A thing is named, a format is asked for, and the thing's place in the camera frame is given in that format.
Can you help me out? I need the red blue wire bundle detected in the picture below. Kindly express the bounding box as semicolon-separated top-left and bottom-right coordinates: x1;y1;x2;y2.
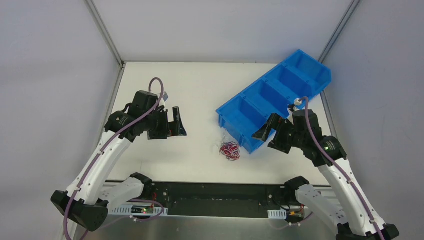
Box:
216;134;242;162

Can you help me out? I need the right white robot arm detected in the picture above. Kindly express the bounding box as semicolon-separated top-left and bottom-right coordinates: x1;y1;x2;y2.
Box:
252;109;400;240

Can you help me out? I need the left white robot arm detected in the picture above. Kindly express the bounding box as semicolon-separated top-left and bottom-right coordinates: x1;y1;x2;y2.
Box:
50;90;187;232

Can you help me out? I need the blue compartment bin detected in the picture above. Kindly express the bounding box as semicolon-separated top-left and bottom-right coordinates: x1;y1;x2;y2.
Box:
216;49;332;154

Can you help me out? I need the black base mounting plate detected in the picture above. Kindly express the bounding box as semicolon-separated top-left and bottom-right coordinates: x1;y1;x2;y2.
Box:
141;181;285;219

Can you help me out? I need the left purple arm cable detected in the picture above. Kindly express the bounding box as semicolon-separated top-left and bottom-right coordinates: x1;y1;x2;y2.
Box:
62;77;166;240

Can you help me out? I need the aluminium frame rail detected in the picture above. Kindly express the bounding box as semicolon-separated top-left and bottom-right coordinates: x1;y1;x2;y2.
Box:
313;185;337;199

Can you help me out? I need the right white cable duct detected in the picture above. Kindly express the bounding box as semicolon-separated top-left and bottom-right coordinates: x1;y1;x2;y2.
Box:
267;208;287;220

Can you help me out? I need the white cable duct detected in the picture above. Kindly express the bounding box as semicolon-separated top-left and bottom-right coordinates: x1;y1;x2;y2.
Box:
108;203;168;217
267;208;287;220

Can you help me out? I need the left white cable duct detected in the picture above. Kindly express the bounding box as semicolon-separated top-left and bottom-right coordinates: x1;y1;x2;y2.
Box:
108;203;168;217

